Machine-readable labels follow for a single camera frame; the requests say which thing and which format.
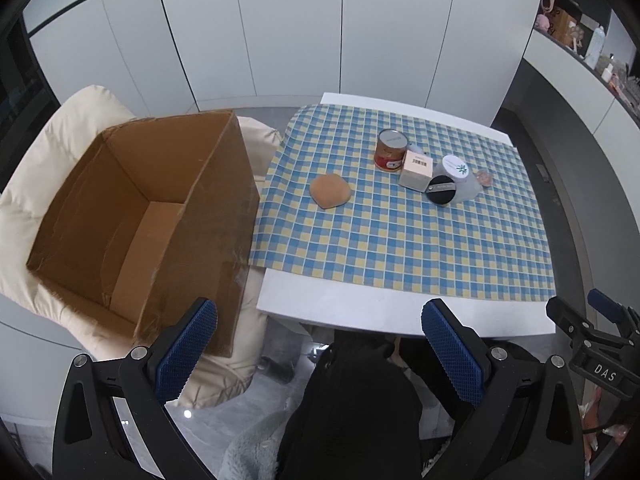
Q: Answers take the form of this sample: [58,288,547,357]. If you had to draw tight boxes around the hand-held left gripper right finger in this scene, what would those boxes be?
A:
[421,297,586,480]

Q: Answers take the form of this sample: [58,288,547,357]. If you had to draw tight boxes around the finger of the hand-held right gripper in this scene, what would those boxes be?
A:
[587,287,640,347]
[546,296,597,347]

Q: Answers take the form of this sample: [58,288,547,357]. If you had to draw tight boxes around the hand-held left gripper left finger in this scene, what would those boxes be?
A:
[52,296,219,480]

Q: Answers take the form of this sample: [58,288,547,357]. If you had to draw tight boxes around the brown cardboard box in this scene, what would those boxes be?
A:
[26,109,261,358]

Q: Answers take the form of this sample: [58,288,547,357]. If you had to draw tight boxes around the translucent square container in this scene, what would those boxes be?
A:
[442,162,483,206]

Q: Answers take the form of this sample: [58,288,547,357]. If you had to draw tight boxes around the black round compact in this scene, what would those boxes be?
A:
[425,175,456,206]

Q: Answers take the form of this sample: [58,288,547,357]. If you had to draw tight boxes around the white round compact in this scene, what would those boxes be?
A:
[441,155,471,180]

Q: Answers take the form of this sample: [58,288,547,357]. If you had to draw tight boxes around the small beige carton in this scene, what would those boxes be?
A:
[398,149,435,191]

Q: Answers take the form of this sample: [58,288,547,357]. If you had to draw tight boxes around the round brown bun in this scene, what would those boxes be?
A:
[309,173,352,210]

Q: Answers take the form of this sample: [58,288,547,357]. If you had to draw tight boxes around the red tin can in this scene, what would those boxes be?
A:
[373,129,408,171]

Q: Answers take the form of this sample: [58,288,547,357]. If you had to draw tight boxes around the person's right hand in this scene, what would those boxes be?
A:
[581,385,633,453]

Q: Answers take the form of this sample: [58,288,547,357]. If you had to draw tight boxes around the white table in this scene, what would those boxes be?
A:
[256,92,558,338]

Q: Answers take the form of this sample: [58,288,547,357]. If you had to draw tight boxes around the person's legs in black trousers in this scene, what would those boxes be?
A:
[277,330,551,480]

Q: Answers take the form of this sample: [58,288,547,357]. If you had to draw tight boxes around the blue yellow checkered tablecloth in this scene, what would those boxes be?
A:
[248,104,558,302]

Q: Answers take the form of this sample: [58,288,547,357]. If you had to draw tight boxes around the tall white spray bottle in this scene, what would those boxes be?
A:
[585,25,607,70]

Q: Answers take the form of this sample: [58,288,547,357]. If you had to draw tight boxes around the cream padded chair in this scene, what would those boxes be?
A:
[0,85,283,408]

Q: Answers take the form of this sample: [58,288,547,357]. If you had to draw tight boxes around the brown paw print box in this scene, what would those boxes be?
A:
[552,7,578,43]

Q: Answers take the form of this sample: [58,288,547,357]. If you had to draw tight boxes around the black glass cabinet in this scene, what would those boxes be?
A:
[0,10,56,196]

